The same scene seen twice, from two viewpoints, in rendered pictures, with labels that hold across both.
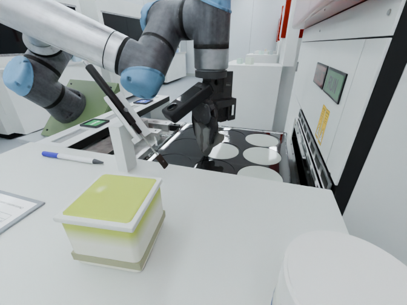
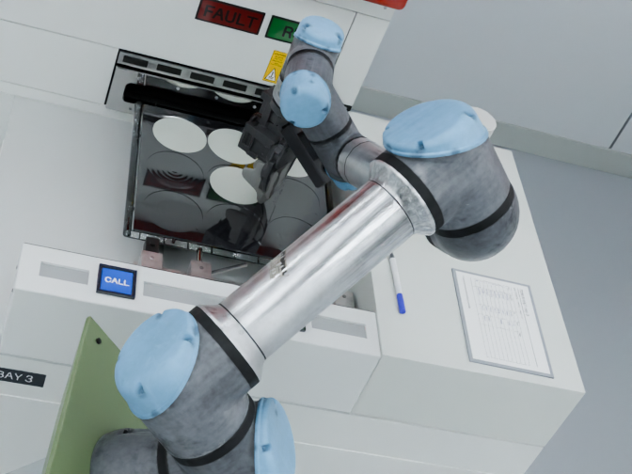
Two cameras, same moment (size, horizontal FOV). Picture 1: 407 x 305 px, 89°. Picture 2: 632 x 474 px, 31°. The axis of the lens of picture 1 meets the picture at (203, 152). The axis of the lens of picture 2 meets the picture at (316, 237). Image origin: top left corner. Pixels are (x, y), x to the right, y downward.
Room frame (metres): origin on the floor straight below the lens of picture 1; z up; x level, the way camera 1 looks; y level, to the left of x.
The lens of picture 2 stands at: (1.32, 1.32, 2.13)
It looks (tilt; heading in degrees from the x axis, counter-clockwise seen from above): 39 degrees down; 234
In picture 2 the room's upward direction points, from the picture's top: 25 degrees clockwise
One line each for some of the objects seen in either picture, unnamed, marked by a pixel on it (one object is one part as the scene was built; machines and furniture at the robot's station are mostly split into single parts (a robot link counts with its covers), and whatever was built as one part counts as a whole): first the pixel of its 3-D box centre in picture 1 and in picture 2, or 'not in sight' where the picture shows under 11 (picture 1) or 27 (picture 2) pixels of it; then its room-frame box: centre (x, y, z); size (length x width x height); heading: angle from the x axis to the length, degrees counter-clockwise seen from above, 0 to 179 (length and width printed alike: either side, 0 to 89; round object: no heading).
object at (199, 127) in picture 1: (207, 136); (256, 180); (0.51, -0.01, 0.95); 0.06 x 0.03 x 0.09; 126
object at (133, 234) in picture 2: (163, 143); (234, 255); (0.57, 0.12, 0.90); 0.38 x 0.01 x 0.01; 163
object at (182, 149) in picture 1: (222, 150); (234, 184); (0.52, -0.05, 0.90); 0.34 x 0.34 x 0.01; 73
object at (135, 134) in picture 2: (232, 128); (133, 164); (0.69, -0.10, 0.90); 0.37 x 0.01 x 0.01; 73
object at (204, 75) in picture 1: (212, 97); (277, 128); (0.50, -0.02, 1.05); 0.09 x 0.08 x 0.12; 126
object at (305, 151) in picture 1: (301, 159); (225, 113); (0.47, -0.26, 0.89); 0.44 x 0.02 x 0.10; 163
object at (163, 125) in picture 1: (160, 125); (149, 275); (0.73, 0.16, 0.89); 0.08 x 0.03 x 0.03; 73
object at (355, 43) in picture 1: (309, 97); (150, 31); (0.64, -0.32, 1.02); 0.81 x 0.03 x 0.40; 163
